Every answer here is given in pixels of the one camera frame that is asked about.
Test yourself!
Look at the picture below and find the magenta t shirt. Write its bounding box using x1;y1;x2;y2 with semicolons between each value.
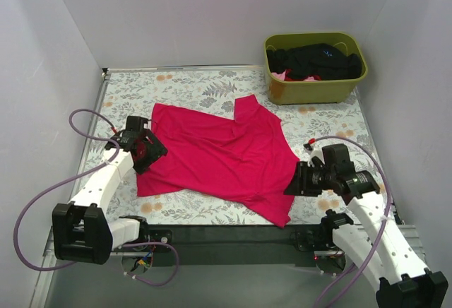
136;95;299;227

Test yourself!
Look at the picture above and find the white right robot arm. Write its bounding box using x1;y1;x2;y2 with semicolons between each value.
285;139;448;307

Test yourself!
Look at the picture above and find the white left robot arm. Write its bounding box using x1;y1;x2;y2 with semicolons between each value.
52;116;167;264

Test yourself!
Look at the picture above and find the floral patterned table mat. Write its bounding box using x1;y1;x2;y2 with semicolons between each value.
93;69;380;225

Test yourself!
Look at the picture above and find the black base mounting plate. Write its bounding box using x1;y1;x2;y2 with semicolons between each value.
114;225;348;274

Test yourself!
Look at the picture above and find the pink garment in basket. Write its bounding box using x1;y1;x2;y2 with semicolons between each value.
271;69;320;82

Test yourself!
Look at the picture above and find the green plastic laundry basket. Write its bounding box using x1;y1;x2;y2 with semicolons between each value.
263;32;368;105

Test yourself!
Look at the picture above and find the black t shirt in basket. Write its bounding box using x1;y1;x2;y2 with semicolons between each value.
266;43;363;81

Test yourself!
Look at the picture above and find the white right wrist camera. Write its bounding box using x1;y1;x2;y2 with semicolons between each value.
304;143;324;166

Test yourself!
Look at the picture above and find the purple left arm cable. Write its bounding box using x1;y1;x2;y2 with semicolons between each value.
13;109;180;287

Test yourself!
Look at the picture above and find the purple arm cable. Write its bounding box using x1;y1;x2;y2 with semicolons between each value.
305;136;393;308
13;109;180;287

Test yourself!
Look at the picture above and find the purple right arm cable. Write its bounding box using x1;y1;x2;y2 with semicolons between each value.
305;136;393;308

